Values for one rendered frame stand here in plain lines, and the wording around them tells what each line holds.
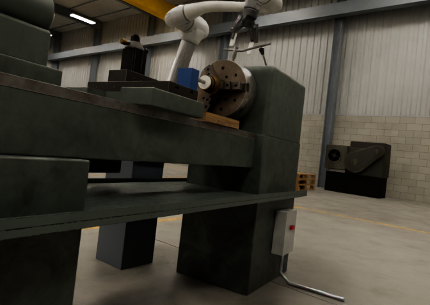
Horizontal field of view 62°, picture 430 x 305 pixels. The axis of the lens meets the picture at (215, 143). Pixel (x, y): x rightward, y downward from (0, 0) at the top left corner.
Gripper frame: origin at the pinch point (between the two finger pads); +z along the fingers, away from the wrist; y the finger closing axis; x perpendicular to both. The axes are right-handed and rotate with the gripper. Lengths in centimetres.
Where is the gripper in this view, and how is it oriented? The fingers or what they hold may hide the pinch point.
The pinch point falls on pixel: (240, 48)
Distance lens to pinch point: 198.7
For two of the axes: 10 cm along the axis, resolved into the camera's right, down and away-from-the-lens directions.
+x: -6.4, -2.4, 7.3
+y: 7.2, 1.5, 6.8
